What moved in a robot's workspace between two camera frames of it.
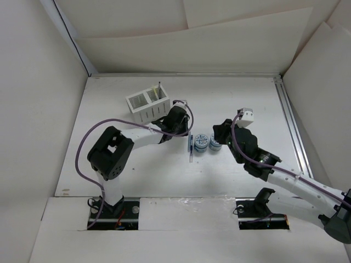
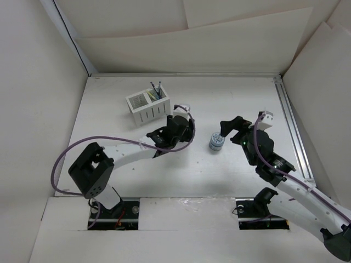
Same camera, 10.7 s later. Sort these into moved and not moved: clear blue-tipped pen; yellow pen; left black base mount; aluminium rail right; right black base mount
Moved: yellow pen; clear blue-tipped pen
Not moved: left black base mount; aluminium rail right; right black base mount
